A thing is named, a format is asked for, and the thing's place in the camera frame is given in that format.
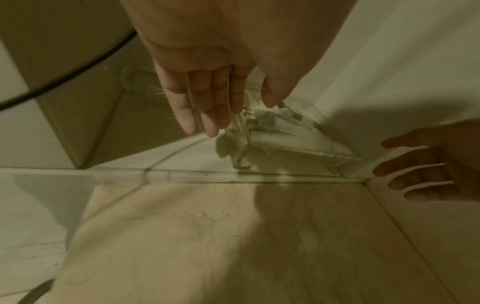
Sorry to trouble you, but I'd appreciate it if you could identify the person's right hand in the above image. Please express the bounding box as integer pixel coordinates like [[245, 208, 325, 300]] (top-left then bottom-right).
[[372, 118, 480, 204]]

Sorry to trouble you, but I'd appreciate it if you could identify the person's left hand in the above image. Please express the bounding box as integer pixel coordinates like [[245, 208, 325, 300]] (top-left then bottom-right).
[[140, 28, 340, 138]]

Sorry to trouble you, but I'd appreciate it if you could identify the person's left forearm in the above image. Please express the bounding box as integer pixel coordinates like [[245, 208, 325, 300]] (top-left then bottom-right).
[[119, 0, 365, 50]]

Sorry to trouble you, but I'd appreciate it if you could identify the clear glass cup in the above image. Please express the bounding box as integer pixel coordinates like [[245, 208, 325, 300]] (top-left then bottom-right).
[[120, 64, 177, 121]]

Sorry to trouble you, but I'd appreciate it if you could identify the clear acrylic box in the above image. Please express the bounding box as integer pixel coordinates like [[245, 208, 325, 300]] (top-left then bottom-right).
[[215, 89, 364, 179]]

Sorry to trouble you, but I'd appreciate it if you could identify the black cable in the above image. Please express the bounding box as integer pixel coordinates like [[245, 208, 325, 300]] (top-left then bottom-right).
[[0, 29, 138, 112]]

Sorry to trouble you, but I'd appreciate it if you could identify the grey hose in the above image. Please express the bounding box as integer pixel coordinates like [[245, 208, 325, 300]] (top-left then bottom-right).
[[18, 278, 55, 304]]

